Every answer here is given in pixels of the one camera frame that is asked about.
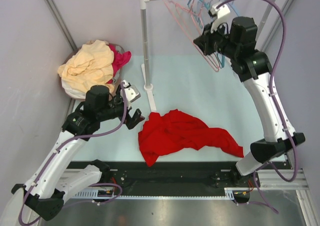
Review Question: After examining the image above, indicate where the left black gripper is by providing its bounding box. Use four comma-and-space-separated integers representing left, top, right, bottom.
97, 85, 145, 128

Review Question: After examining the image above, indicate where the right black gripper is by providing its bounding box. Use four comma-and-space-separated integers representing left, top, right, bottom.
193, 20, 239, 60

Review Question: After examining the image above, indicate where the red t shirt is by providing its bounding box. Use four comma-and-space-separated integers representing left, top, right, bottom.
138, 109, 244, 167

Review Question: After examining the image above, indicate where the pink wire hanger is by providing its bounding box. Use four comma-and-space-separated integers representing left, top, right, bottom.
164, 0, 200, 41
168, 0, 221, 72

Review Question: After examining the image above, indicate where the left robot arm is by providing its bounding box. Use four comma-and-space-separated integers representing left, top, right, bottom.
12, 80, 144, 221

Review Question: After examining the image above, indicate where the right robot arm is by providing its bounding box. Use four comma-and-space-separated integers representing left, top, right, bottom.
193, 17, 306, 186

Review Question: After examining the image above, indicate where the teal plastic hanger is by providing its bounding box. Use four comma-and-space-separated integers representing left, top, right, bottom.
187, 0, 225, 72

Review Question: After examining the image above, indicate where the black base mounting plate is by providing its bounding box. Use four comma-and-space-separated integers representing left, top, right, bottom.
67, 160, 292, 197

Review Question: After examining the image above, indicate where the magenta pink garment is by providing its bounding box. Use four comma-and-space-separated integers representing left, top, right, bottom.
107, 44, 132, 84

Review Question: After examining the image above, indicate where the silver white clothes rack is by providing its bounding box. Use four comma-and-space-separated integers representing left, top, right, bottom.
139, 0, 276, 112

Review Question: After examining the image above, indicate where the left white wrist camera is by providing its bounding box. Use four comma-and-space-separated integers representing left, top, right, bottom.
120, 80, 141, 108

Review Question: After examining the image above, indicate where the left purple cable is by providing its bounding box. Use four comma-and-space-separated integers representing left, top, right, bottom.
18, 82, 127, 225

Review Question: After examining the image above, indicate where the purple cable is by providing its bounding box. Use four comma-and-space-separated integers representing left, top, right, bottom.
18, 82, 127, 225
216, 0, 300, 183

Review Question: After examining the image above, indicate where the white slotted cable duct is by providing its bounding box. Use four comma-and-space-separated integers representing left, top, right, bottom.
72, 187, 250, 200

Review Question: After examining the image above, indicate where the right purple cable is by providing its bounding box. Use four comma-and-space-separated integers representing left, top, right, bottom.
216, 0, 300, 183

